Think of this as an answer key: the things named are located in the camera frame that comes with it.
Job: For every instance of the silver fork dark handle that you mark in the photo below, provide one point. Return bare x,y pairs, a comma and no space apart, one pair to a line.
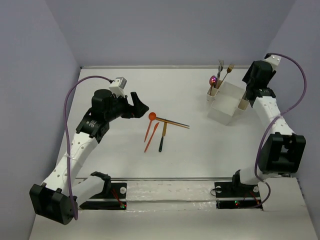
220,69

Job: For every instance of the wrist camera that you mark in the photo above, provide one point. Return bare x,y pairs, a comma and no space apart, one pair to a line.
117,87
273,60

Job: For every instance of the gold fork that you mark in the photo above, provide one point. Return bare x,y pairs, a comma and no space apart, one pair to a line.
228,70

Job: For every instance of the iridescent spoon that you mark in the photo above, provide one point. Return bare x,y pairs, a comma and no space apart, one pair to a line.
212,82

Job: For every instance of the orange chopstick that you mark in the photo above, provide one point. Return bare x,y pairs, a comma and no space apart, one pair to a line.
172,123

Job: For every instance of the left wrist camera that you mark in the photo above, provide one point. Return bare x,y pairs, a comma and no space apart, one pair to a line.
117,87

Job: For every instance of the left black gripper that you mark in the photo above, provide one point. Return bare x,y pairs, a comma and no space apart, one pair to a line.
129,107

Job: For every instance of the dark blue chopstick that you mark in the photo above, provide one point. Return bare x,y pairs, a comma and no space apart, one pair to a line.
172,121

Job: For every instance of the orange spoon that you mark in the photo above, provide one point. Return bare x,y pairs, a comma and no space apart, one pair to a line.
152,116

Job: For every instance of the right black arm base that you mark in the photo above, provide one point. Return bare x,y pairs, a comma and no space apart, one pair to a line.
229,196

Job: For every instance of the gold knife dark handle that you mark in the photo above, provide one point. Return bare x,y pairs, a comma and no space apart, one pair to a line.
164,130

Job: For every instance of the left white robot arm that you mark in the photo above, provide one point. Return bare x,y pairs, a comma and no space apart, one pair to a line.
56,198

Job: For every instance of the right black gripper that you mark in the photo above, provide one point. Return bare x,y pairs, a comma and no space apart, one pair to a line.
247,77

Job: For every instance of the metal table rail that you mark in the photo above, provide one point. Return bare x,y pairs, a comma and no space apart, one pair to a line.
157,67

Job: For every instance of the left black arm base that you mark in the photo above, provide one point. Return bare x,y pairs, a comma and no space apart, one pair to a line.
112,197

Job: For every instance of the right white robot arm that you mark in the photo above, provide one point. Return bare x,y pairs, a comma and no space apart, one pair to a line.
280,150

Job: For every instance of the white utensil caddy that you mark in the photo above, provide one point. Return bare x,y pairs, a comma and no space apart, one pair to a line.
225,102

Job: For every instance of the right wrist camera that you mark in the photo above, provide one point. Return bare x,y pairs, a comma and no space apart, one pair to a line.
273,60

